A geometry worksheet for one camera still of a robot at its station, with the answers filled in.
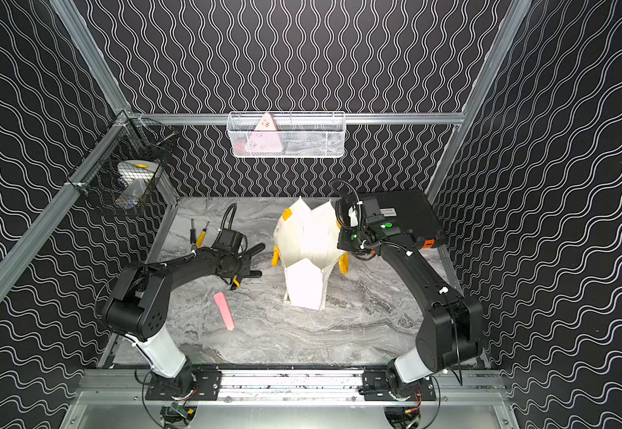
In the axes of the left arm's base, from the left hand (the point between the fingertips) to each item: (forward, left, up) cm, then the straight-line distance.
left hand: (244, 262), depth 97 cm
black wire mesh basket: (+10, +34, +31) cm, 47 cm away
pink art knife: (-17, +3, -2) cm, 17 cm away
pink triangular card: (+29, -6, +33) cm, 44 cm away
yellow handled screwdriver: (+12, +20, -2) cm, 24 cm away
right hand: (+1, -34, +16) cm, 37 cm away
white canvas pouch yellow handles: (+5, -22, +6) cm, 23 cm away
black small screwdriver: (+14, +25, -3) cm, 29 cm away
